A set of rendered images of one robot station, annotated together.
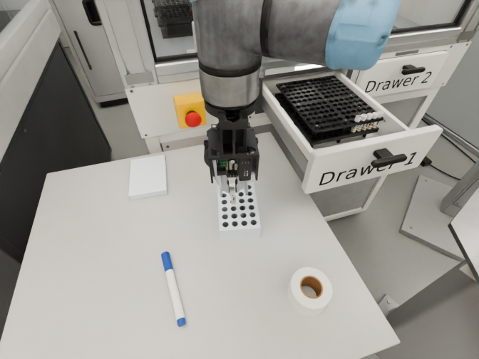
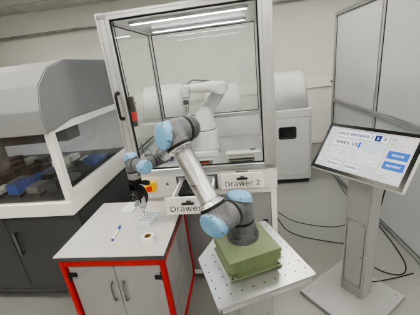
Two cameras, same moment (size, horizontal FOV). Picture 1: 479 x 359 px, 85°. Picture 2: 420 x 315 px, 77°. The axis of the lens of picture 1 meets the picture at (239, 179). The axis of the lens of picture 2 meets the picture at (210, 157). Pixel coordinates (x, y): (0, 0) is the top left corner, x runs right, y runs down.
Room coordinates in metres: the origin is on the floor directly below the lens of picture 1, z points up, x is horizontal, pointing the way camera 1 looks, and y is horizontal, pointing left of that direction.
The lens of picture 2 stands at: (-0.79, -0.99, 1.64)
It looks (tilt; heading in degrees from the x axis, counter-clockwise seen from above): 19 degrees down; 25
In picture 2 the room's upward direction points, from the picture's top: 7 degrees counter-clockwise
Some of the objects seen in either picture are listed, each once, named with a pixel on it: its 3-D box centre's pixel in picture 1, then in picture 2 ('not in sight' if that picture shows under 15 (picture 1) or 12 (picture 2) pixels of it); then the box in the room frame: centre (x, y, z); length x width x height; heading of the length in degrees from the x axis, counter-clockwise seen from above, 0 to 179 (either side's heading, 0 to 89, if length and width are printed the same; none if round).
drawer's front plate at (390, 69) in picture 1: (399, 75); (242, 180); (0.78, -0.49, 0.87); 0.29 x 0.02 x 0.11; 107
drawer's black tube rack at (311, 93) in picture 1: (322, 110); (194, 190); (0.59, -0.22, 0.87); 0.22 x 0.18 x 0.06; 17
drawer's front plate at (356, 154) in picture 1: (370, 159); (189, 205); (0.40, -0.27, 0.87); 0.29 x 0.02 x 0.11; 107
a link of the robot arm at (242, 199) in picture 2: not in sight; (239, 205); (0.21, -0.65, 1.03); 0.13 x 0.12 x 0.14; 160
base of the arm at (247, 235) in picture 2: not in sight; (242, 226); (0.21, -0.65, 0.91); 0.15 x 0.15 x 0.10
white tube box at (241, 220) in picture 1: (237, 209); (147, 218); (0.34, 0.00, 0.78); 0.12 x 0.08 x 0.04; 5
